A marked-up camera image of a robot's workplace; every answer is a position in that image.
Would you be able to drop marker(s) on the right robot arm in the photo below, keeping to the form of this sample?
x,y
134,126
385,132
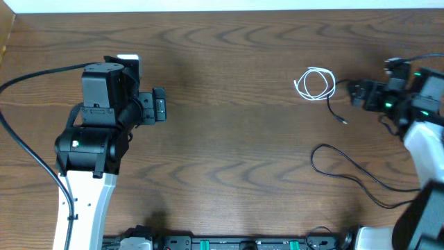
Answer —
x,y
414,111

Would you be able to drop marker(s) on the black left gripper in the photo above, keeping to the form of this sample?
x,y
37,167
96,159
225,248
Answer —
x,y
158,105

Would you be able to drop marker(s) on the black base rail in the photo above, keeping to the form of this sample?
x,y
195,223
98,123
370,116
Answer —
x,y
315,242

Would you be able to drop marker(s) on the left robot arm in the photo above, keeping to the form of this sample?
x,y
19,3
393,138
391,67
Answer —
x,y
96,137

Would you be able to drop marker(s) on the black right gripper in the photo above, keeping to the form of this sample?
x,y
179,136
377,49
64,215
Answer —
x,y
374,89

